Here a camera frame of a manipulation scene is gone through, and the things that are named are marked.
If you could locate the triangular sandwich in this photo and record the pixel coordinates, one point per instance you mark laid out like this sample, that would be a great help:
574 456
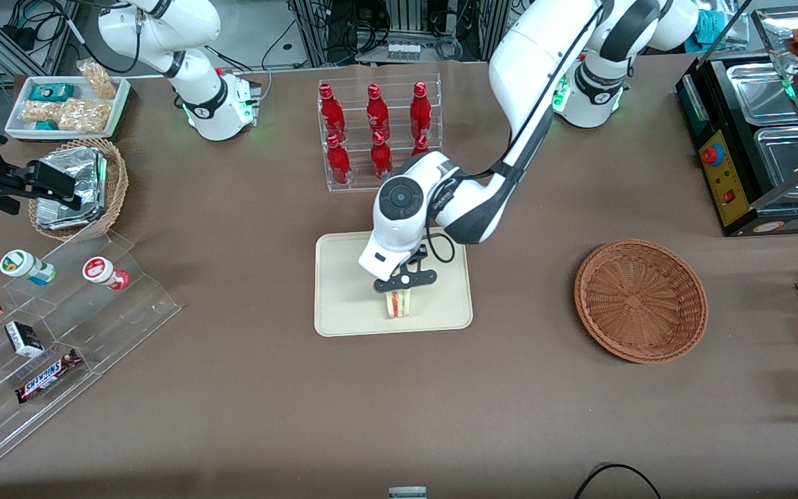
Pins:
399 306

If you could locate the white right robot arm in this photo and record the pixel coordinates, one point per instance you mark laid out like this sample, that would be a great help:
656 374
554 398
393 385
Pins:
201 97

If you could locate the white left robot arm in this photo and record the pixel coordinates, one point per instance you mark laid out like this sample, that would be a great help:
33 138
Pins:
530 62

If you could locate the deep light wicker basket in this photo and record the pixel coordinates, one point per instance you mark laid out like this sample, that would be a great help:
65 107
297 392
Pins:
116 187

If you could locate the cream plastic tray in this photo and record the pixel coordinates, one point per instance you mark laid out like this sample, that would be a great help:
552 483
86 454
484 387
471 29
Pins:
343 305

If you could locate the white rectangular snack tray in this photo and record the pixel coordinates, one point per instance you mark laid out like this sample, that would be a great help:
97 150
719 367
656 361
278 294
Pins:
18 128

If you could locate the flat brown wicker basket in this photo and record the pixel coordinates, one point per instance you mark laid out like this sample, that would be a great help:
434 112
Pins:
638 301

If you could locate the foil wrapped package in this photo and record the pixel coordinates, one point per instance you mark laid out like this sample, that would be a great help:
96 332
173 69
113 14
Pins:
59 220
84 177

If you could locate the small teal snack pack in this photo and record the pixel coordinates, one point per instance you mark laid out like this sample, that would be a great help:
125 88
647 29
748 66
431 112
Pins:
47 125

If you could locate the clear bag of crackers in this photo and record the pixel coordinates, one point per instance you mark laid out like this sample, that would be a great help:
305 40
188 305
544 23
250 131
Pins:
86 116
39 112
99 80

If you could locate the green lid yogurt cup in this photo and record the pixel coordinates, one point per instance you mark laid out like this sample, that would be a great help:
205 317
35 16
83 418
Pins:
25 266

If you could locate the red lid yogurt cup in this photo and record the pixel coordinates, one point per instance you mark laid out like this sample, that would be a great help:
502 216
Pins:
102 272

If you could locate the teal snack box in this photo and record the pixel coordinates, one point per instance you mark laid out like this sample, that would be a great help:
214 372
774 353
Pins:
51 92

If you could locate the clear acrylic bottle rack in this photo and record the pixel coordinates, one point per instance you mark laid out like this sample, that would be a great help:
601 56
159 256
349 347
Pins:
357 187

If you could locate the red cola bottle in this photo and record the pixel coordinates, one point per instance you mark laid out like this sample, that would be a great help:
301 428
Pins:
420 145
376 111
338 163
332 111
420 111
381 159

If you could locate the clear acrylic stepped shelf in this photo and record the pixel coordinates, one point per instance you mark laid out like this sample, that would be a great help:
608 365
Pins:
115 326

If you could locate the small black white box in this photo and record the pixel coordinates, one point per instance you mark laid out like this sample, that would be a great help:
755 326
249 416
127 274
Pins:
23 339

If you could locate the snickers chocolate bar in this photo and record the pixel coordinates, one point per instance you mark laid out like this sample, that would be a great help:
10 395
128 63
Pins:
48 376

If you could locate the small grey device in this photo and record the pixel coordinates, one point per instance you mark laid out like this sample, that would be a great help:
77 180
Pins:
407 493

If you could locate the white power strip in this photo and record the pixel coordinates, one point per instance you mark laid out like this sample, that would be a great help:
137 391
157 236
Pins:
403 50

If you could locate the red emergency stop button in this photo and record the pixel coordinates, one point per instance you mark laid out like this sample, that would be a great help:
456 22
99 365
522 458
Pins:
713 154

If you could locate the black food warmer cabinet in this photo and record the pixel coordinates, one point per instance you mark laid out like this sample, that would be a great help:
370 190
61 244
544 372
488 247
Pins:
704 104

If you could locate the teal plastic bag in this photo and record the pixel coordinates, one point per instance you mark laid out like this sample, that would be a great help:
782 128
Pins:
721 28

